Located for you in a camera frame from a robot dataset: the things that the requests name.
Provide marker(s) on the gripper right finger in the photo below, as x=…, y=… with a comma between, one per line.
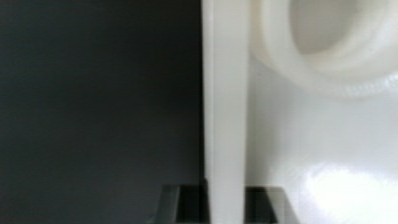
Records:
x=266, y=206

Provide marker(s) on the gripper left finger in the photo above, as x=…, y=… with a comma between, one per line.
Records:
x=181, y=208

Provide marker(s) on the white square table top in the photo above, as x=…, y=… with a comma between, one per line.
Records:
x=300, y=108

